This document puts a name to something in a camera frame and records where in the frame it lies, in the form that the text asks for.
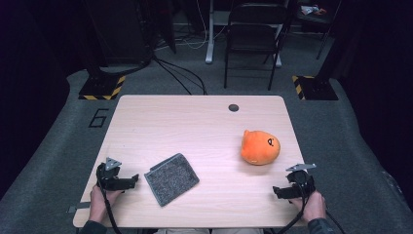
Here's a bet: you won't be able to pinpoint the orange plush toy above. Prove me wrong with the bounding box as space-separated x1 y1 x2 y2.
240 129 282 166

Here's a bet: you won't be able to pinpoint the hand-held gripper cable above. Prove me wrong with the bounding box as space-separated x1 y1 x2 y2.
277 179 314 234
96 167 123 234

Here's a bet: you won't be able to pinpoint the right hand-held gripper cable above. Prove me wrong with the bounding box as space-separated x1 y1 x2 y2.
277 179 314 234

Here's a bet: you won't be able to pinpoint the white desk leg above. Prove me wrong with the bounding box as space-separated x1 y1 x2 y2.
205 0 216 64

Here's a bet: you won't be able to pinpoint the black striped stand base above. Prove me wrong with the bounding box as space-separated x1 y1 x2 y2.
291 75 339 101
78 75 127 101

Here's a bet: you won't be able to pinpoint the person's right hand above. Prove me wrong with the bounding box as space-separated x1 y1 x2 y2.
288 190 326 223

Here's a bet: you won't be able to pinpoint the black folding chair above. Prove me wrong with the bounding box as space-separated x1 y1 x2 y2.
223 3 288 92

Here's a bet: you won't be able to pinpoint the black floor cables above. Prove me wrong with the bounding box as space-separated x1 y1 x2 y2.
152 57 208 96

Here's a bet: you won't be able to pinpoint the grey fluffy cloth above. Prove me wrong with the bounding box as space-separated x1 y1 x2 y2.
143 152 201 208

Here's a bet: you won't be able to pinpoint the colourful items on dark table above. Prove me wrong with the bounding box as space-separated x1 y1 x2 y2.
300 4 327 17

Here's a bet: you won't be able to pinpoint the grey tape strip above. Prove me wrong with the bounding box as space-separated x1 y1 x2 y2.
67 201 92 214

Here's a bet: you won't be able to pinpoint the white floor cable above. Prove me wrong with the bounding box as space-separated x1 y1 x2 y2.
155 0 228 52

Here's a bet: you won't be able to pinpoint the black cabinet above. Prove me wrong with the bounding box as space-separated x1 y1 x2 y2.
84 0 154 66

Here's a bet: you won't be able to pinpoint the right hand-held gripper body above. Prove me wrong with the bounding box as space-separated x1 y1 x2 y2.
285 163 317 198

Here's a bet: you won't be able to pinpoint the person's left hand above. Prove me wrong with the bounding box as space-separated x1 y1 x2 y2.
89 184 125 223

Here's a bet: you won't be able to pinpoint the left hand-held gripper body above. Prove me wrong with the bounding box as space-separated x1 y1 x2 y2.
95 157 125 192

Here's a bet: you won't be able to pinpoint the left hand-held gripper cable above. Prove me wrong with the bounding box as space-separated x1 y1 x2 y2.
96 167 123 234

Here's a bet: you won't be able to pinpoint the black cable at table edge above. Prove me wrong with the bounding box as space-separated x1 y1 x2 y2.
325 210 347 234

